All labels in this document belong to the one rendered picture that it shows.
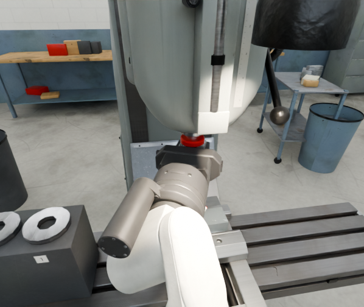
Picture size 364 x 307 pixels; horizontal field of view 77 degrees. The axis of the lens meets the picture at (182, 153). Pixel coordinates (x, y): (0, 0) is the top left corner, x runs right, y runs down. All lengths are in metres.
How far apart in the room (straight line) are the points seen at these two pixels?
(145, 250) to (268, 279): 0.48
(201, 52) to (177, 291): 0.23
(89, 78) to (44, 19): 1.07
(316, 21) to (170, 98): 0.19
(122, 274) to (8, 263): 0.33
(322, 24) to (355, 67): 5.36
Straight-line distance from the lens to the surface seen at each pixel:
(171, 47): 0.30
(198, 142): 0.43
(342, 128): 2.60
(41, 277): 0.61
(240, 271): 0.60
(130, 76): 0.50
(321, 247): 0.81
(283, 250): 0.76
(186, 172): 0.33
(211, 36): 0.27
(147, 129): 0.83
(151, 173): 0.87
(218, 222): 0.58
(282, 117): 0.38
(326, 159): 2.77
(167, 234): 0.23
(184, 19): 0.30
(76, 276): 0.60
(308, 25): 0.19
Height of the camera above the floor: 1.48
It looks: 32 degrees down
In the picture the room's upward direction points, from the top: straight up
